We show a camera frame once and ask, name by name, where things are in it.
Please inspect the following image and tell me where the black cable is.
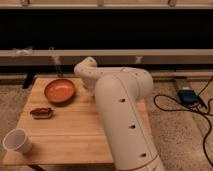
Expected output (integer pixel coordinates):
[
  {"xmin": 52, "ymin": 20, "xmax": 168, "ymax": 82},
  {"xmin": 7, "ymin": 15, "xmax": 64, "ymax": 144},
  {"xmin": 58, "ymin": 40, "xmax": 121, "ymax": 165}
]
[{"xmin": 153, "ymin": 77, "xmax": 213, "ymax": 168}]

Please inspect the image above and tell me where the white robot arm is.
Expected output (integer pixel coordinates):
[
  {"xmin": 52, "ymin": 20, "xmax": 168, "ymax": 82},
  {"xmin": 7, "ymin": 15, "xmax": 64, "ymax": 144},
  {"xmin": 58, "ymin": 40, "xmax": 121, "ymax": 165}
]
[{"xmin": 74, "ymin": 57, "xmax": 165, "ymax": 171}]

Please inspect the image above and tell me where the orange bowl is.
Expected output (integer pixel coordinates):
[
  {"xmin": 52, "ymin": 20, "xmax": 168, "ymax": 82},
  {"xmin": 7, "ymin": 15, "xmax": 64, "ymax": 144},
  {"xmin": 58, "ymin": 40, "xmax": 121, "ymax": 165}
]
[{"xmin": 44, "ymin": 79, "xmax": 76, "ymax": 104}]

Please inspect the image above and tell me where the wooden rail frame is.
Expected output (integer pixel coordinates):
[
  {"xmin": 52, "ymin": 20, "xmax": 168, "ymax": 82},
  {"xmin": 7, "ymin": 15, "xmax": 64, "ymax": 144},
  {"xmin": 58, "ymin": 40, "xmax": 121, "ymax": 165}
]
[{"xmin": 0, "ymin": 49, "xmax": 213, "ymax": 66}]

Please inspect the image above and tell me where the blue power adapter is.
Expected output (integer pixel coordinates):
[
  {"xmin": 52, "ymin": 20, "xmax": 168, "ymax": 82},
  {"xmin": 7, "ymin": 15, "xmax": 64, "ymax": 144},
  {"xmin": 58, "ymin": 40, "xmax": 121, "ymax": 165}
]
[{"xmin": 178, "ymin": 89, "xmax": 199, "ymax": 105}]

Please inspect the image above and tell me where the white paper cup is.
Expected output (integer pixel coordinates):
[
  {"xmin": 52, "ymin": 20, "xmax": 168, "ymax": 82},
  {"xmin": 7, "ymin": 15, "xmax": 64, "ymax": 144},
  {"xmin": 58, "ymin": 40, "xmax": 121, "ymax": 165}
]
[{"xmin": 2, "ymin": 129, "xmax": 32, "ymax": 154}]

